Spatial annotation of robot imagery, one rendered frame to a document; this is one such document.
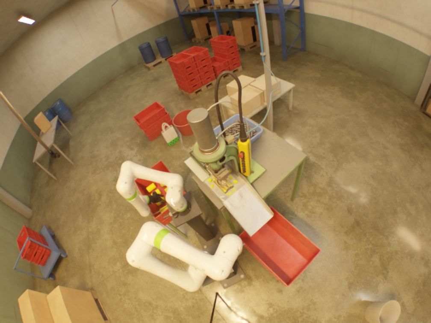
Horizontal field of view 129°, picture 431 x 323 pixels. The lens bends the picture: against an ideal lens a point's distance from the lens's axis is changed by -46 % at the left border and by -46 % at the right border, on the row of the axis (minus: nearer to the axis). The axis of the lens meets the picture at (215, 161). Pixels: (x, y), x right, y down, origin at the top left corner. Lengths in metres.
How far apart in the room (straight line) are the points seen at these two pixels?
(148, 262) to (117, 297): 2.02
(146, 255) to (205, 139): 0.72
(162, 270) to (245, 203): 0.83
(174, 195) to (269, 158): 0.90
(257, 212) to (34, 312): 2.83
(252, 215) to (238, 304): 1.20
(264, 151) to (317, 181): 1.23
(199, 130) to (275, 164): 0.89
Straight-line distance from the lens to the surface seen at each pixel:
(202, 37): 8.95
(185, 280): 1.22
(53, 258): 3.97
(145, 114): 4.09
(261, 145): 1.86
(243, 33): 6.71
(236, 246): 0.89
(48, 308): 3.06
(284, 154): 1.80
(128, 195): 1.46
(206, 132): 1.06
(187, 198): 1.72
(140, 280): 2.83
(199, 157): 1.18
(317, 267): 2.45
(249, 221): 1.57
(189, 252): 0.94
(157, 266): 1.12
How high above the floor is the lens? 2.35
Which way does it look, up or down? 51 degrees down
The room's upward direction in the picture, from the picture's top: 20 degrees counter-clockwise
